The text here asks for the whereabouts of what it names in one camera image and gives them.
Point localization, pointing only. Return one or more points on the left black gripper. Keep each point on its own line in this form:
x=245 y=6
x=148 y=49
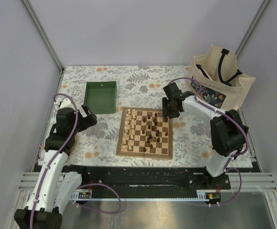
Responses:
x=89 y=120

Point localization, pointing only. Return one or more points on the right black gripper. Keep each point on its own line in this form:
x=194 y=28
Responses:
x=165 y=112

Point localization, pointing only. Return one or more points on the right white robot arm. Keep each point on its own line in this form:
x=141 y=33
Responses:
x=228 y=134

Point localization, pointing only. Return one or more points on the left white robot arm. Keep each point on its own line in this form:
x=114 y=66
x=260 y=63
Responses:
x=48 y=200

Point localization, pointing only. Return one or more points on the wooden chess board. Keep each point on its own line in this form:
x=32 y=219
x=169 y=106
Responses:
x=139 y=132

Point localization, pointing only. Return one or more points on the green rectangular tray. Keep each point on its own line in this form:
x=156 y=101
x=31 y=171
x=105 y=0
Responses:
x=100 y=97

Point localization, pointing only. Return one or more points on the floral patterned table mat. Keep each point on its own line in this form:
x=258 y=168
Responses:
x=140 y=87

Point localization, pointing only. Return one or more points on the beige floral tote bag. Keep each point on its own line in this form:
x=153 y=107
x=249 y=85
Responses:
x=219 y=82

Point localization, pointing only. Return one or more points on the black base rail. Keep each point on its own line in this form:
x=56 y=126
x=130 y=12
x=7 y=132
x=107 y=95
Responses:
x=145 y=182

